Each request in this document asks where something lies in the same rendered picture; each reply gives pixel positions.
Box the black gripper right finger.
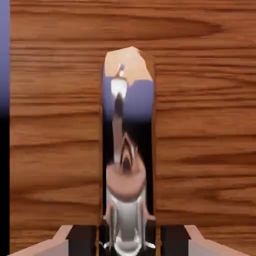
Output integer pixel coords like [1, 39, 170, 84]
[160, 224, 253, 256]

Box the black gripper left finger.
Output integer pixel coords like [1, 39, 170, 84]
[5, 224, 98, 256]

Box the shiny curved metal handle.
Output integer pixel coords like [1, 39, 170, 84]
[98, 45, 157, 256]

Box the brown wooden cabinet door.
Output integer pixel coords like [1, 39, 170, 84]
[9, 0, 256, 256]

